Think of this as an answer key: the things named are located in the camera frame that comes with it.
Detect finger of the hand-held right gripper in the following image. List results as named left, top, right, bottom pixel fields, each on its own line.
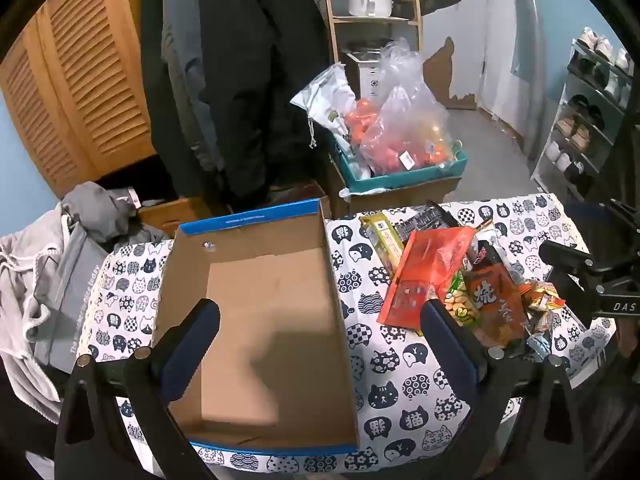
left=539, top=239, right=603, bottom=317
left=564, top=199, right=640, bottom=235

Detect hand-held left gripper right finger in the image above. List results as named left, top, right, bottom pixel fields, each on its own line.
left=419, top=299, right=601, bottom=480

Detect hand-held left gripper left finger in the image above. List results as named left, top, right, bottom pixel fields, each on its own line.
left=54, top=299, right=221, bottom=480

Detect green snack packet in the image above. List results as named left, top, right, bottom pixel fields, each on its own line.
left=442, top=270, right=482, bottom=333

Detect black and orange snack bag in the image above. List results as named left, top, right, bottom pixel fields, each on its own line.
left=462, top=240, right=531, bottom=351

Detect red-orange snack packet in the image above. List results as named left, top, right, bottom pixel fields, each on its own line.
left=376, top=226, right=476, bottom=332

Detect blue-rimmed cardboard box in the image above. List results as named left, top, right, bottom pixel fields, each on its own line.
left=150, top=199, right=361, bottom=457

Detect long gold snack packet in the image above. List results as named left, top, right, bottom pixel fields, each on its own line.
left=360, top=212, right=407, bottom=268

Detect pile of wrapped candies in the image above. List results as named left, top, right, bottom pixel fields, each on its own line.
left=517, top=280, right=568, bottom=361

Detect cat-print tablecloth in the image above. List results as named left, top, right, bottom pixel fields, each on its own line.
left=87, top=192, right=618, bottom=473

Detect rows of shoes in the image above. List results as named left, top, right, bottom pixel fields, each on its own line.
left=545, top=27, right=633, bottom=196

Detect metal shoe rack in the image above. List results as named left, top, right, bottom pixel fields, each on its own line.
left=530, top=37, right=636, bottom=203

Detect black snack packet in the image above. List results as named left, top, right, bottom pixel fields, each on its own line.
left=395, top=201, right=460, bottom=243

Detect wooden drawer box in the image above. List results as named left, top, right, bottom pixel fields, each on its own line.
left=137, top=195, right=221, bottom=238

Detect large brown cardboard box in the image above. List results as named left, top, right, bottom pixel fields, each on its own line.
left=325, top=150, right=463, bottom=221

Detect dark grey clothing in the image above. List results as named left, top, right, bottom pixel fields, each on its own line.
left=60, top=181, right=171, bottom=256

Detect teal box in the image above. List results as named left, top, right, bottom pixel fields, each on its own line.
left=327, top=130, right=468, bottom=193

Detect light grey hoodie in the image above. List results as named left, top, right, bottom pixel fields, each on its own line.
left=0, top=202, right=76, bottom=411

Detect clear bag of orange fruit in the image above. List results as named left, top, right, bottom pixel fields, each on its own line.
left=360, top=85, right=458, bottom=176

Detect small bag of orange fruit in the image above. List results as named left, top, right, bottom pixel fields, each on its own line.
left=345, top=100, right=386, bottom=161

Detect white box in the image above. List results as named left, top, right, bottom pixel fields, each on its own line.
left=345, top=52, right=396, bottom=103

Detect slim black coat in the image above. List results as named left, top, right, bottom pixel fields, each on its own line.
left=140, top=0, right=211, bottom=201

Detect white plastic bag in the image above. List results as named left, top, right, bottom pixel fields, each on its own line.
left=290, top=62, right=358, bottom=161

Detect wooden shelf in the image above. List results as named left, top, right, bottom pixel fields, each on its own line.
left=319, top=0, right=426, bottom=91

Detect grey coat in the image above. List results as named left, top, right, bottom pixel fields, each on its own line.
left=162, top=0, right=226, bottom=171

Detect large black coat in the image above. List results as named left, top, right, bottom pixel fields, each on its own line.
left=192, top=0, right=331, bottom=213

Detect wooden louvered cabinet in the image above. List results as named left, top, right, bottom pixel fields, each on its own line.
left=0, top=0, right=171, bottom=201

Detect white pot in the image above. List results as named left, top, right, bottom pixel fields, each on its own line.
left=346, top=0, right=396, bottom=17

